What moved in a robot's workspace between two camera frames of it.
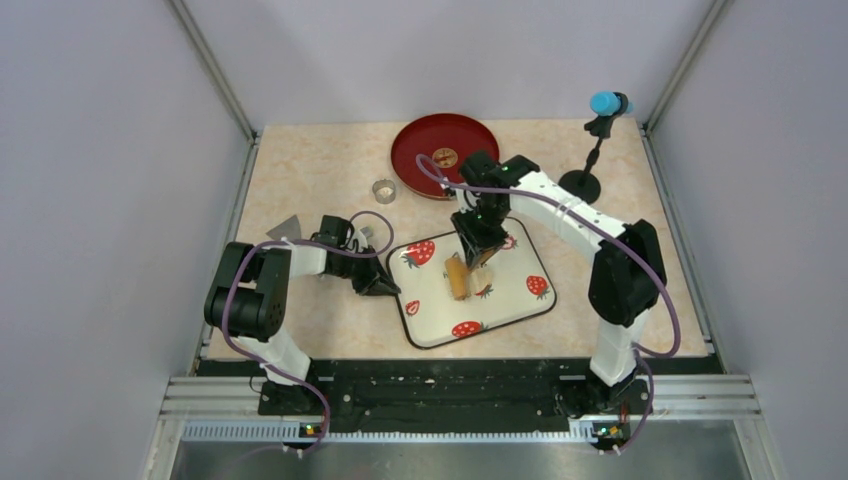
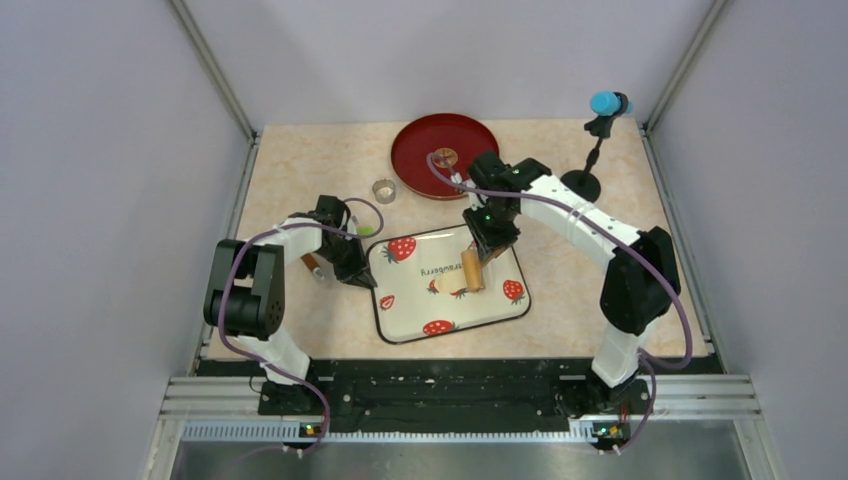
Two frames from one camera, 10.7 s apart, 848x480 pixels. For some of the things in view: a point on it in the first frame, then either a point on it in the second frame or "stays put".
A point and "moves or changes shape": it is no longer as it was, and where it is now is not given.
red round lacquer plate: x=443 y=139 stays put
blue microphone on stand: x=584 y=183 stays put
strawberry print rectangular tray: x=512 y=284 moves or changes shape
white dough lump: x=478 y=279 -> x=451 y=282
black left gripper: x=376 y=272 -> x=357 y=273
